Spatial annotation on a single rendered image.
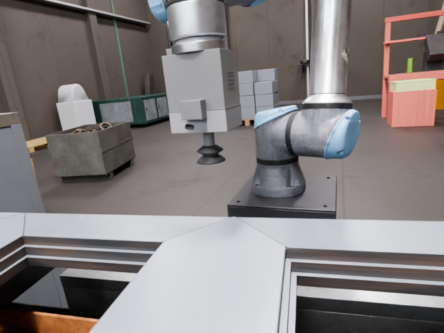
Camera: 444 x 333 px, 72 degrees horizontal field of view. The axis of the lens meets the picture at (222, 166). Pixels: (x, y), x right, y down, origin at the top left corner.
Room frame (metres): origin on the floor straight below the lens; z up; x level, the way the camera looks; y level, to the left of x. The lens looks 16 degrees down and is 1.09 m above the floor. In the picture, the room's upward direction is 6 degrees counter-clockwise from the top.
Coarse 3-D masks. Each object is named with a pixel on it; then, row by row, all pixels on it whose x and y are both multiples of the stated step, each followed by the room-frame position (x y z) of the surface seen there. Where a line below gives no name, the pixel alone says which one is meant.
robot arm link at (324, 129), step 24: (336, 0) 0.73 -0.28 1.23; (312, 24) 0.78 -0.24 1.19; (336, 24) 0.73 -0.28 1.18; (312, 48) 0.76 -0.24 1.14; (336, 48) 0.72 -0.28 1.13; (312, 72) 0.75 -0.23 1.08; (336, 72) 0.72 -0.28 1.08; (312, 96) 0.73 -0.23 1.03; (336, 96) 0.71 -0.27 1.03; (312, 120) 0.71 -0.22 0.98; (336, 120) 0.68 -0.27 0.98; (312, 144) 0.70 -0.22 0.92; (336, 144) 0.67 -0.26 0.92
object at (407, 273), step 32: (0, 256) 0.44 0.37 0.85; (32, 256) 0.47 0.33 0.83; (64, 256) 0.46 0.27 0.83; (96, 256) 0.44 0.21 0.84; (128, 256) 0.42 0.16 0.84; (288, 256) 0.37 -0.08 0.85; (320, 256) 0.35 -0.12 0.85; (352, 256) 0.34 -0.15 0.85; (384, 256) 0.33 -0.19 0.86; (416, 256) 0.32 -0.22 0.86; (288, 288) 0.31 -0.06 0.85; (352, 288) 0.33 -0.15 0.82; (384, 288) 0.32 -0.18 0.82; (416, 288) 0.31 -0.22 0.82; (288, 320) 0.27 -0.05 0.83
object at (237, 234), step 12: (204, 228) 0.45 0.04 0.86; (216, 228) 0.44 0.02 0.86; (228, 228) 0.44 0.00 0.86; (240, 228) 0.43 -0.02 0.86; (252, 228) 0.43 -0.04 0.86; (168, 240) 0.42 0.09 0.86; (180, 240) 0.41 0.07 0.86; (192, 240) 0.41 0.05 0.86; (204, 240) 0.41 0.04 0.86; (216, 240) 0.40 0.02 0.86; (228, 240) 0.40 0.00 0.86; (240, 240) 0.40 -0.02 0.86; (252, 240) 0.39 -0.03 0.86; (264, 240) 0.39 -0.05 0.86
